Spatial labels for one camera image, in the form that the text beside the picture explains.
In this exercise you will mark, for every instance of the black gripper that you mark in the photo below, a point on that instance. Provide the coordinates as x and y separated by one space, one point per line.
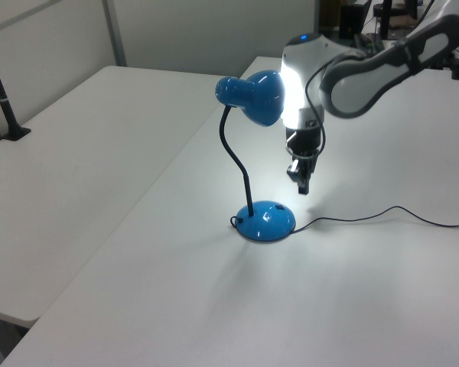
306 141

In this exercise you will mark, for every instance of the blue gooseneck desk lamp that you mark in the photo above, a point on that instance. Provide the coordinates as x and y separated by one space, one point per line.
267 221

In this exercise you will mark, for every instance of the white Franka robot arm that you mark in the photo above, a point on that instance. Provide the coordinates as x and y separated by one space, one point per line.
367 76

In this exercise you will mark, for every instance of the dark monitor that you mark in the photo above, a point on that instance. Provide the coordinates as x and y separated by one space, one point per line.
353 19

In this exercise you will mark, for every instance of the black stand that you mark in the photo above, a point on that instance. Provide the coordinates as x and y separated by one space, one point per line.
383 19

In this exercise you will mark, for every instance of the white side table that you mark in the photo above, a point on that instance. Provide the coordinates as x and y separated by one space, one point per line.
80 172

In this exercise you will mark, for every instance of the black pole with clamp base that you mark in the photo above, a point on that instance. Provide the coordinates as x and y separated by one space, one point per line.
5 111

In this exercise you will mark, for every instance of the grey metal partition post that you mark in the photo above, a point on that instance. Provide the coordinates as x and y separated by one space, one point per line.
114 34

